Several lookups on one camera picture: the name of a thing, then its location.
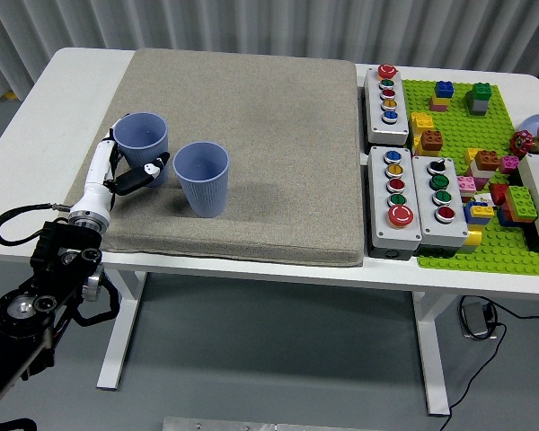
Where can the pink toy brick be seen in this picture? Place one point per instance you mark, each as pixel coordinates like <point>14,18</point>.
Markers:
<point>467,183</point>
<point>438,108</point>

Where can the grey-brown fabric mat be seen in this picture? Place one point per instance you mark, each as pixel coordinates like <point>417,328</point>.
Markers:
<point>260,157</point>

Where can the grey five-button control box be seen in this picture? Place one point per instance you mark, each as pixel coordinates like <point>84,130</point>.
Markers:
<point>386,233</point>
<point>386,130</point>

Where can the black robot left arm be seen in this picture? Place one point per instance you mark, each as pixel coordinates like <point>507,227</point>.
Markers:
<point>49,251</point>

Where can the orange toy brick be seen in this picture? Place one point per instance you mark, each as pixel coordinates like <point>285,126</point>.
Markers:
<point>521,219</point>
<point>487,160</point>

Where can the magenta toy brick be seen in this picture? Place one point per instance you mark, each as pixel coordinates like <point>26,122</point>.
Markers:
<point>509,164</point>

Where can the grey four-button control box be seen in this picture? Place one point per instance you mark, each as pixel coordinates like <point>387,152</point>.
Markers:
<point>444,233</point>

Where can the light green toy brick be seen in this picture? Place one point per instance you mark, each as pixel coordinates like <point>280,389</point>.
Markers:
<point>521,202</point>

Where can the white table leg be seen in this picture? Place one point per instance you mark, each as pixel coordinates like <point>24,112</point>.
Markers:
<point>121,332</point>
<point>431,350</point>

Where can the red flower-shaped toy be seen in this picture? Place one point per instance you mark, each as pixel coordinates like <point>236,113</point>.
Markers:
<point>521,143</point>

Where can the yellow round toy brick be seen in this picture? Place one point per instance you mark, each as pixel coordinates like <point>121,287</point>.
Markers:
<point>474,235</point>

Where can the blue ribbed plastic cup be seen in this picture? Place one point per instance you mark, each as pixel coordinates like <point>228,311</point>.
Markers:
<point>139,155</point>
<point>204,193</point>

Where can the grey pleated curtain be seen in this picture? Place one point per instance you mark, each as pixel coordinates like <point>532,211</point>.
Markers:
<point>251,22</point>

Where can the grey toy brick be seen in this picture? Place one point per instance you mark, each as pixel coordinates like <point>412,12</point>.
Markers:
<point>478,108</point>

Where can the light blue plate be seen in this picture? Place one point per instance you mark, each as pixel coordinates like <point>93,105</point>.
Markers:
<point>532,123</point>

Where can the grey power adapter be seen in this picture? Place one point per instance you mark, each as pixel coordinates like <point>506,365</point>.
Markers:
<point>474,319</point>

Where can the red toy brick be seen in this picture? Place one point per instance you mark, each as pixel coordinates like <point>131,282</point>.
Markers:
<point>499,195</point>

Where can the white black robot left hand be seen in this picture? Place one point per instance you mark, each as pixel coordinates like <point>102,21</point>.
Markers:
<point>96,175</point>

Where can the white toy brick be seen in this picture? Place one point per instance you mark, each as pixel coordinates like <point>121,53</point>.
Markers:
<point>480,173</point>

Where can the brown toy brick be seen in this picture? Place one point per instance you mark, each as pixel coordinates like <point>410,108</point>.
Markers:
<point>432,141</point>

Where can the green studded baseplate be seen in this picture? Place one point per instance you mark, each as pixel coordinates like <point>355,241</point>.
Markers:
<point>453,130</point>

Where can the blue toy brick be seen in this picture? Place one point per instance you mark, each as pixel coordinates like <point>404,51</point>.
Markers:
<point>444,89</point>
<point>469,215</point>
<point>503,219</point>

